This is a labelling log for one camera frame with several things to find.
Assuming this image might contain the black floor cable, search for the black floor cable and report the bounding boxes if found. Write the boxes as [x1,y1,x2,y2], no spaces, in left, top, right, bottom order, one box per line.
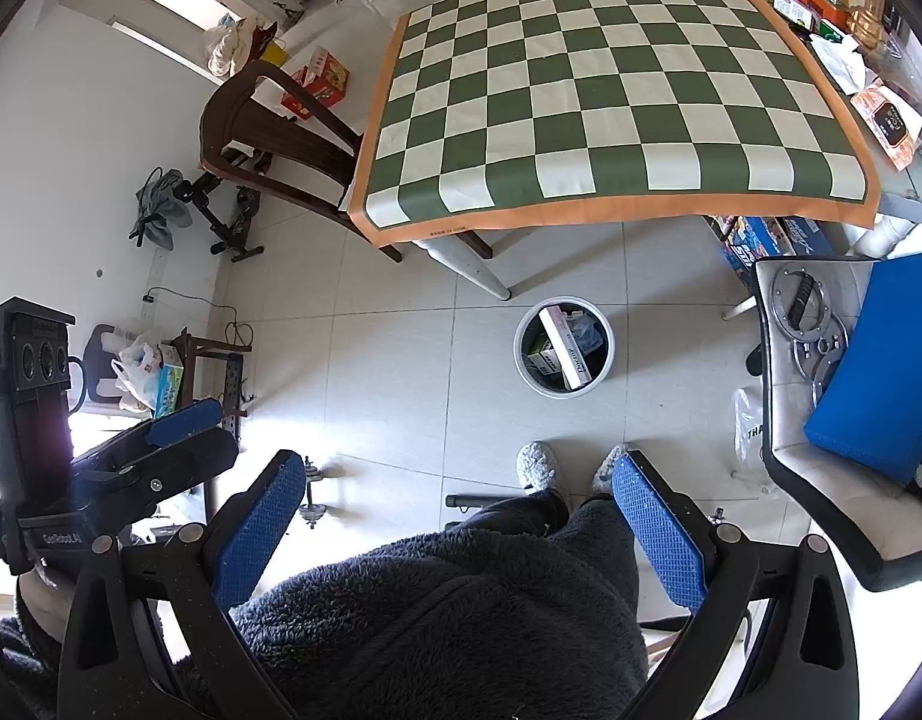
[142,289,256,350]

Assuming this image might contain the long pink white box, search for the long pink white box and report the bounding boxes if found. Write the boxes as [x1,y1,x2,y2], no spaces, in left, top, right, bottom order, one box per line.
[540,305,591,391]

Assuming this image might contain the white bundle of bags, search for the white bundle of bags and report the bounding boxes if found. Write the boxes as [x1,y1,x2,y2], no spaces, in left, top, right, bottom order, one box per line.
[206,15,256,80]

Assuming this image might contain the white black office chair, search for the white black office chair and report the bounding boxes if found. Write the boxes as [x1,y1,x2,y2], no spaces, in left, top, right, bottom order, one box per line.
[753,251,922,593]

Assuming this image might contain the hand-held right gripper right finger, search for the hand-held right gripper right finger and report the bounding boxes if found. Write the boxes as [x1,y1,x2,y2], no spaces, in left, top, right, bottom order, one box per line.
[611,450,860,720]

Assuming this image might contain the green white carton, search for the green white carton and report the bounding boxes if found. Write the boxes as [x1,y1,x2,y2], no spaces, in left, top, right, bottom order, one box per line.
[525,341,563,377]

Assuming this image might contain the teal tissue box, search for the teal tissue box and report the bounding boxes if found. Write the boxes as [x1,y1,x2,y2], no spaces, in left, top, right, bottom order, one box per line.
[157,364,186,417]

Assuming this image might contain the green white checkered tablecloth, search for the green white checkered tablecloth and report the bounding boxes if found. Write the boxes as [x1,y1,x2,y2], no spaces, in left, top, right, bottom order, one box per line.
[348,0,882,248]

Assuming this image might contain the red carton box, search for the red carton box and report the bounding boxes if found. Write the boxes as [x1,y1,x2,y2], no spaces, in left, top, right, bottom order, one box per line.
[305,49,351,102]
[281,67,319,119]

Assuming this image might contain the dark wooden chair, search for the dark wooden chair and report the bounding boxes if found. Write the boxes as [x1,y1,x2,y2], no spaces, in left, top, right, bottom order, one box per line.
[200,60,492,263]

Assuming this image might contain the person's left forearm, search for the person's left forearm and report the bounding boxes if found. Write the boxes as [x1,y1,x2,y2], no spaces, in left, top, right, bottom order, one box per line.
[0,577,76,720]

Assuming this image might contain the person's grey slipper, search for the person's grey slipper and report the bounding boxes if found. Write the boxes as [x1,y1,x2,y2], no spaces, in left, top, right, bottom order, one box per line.
[517,441,561,494]
[592,444,628,492]

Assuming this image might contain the blue printed carton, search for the blue printed carton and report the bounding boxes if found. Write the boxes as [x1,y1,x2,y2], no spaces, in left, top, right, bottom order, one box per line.
[720,216,833,271]

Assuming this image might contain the white plastic bag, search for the white plastic bag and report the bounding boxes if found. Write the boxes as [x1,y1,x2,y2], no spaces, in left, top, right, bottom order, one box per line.
[810,34,871,95]

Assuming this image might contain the person's dark fleece legs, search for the person's dark fleece legs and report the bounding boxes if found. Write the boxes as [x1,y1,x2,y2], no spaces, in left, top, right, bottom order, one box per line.
[228,491,649,720]

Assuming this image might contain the black exercise machine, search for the black exercise machine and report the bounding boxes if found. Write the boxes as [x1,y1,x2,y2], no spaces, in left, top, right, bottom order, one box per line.
[172,172,267,263]

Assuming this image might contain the white bag with goods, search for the white bag with goods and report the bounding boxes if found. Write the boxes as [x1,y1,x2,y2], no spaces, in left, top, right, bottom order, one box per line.
[112,337,166,410]

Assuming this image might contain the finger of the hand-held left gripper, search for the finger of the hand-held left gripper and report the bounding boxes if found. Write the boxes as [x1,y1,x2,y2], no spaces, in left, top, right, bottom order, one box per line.
[71,397,223,471]
[129,431,241,505]

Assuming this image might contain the grey green jacket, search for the grey green jacket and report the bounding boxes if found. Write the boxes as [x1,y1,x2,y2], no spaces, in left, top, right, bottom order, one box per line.
[131,169,196,248]

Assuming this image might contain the small dumbbell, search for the small dumbbell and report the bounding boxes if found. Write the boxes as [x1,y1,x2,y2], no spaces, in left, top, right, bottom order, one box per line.
[300,457,342,526]

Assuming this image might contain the clear plastic bag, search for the clear plastic bag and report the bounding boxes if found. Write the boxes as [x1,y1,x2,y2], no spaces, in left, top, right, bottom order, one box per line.
[731,386,777,496]

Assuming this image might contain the orange snack packet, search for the orange snack packet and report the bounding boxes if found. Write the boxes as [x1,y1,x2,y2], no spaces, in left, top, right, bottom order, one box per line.
[851,82,922,170]

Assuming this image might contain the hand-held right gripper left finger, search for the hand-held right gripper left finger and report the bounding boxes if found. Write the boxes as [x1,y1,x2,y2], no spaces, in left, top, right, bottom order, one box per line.
[56,448,308,720]

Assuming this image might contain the person's left grey slipper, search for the person's left grey slipper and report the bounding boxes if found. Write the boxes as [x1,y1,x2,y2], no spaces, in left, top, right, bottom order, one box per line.
[517,441,561,494]

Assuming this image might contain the blue wrapper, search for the blue wrapper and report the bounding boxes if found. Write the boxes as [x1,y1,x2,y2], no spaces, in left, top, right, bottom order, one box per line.
[570,311,604,353]

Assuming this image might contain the blue seat cushion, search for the blue seat cushion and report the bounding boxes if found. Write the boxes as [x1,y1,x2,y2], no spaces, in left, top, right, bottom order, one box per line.
[804,251,922,485]

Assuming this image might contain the grey round trash bin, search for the grey round trash bin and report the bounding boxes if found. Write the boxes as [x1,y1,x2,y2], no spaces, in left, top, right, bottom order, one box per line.
[513,298,616,397]

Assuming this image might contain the orange box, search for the orange box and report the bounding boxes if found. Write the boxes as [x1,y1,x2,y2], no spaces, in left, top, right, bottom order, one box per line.
[795,0,860,27]

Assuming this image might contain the person's right grey slipper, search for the person's right grey slipper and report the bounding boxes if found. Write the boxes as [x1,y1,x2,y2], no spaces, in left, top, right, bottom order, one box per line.
[592,444,628,492]

